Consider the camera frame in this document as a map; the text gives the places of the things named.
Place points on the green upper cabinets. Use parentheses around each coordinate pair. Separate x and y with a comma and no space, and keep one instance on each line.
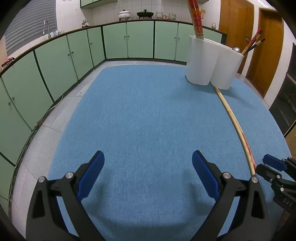
(90,4)

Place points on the white double utensil holder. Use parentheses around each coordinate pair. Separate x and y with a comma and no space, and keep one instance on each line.
(210,62)

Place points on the red orange bamboo chopstick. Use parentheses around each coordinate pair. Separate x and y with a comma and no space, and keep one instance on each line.
(196,18)

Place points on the chrome sink faucet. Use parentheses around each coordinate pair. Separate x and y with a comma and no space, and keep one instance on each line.
(46,29)

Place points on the black wok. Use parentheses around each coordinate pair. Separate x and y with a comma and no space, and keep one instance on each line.
(145,14)

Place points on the green lower kitchen cabinets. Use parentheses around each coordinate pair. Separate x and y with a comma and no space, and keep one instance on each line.
(35,80)

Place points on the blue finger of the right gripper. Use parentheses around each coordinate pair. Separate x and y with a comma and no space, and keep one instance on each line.
(274,162)

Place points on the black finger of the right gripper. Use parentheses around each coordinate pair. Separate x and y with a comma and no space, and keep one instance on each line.
(268,174)

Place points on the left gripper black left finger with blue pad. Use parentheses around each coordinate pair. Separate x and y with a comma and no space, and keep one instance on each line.
(45,220)

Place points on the worn red bamboo chopstick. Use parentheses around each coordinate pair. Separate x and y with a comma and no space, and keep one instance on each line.
(241,135)

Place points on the wooden door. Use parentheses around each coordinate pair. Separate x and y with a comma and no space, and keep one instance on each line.
(236,21)
(266,56)

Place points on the black glass cabinet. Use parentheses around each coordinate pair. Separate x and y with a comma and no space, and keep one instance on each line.
(283,108)

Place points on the black chopstick silver band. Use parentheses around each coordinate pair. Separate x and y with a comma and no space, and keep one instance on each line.
(255,45)

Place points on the white cooking pot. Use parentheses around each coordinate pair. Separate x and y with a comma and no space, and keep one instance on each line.
(124,15)

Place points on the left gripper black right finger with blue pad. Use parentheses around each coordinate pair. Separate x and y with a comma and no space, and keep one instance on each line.
(240,210)

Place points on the red patterned bamboo chopstick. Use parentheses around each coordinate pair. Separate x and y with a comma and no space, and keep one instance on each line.
(198,20)

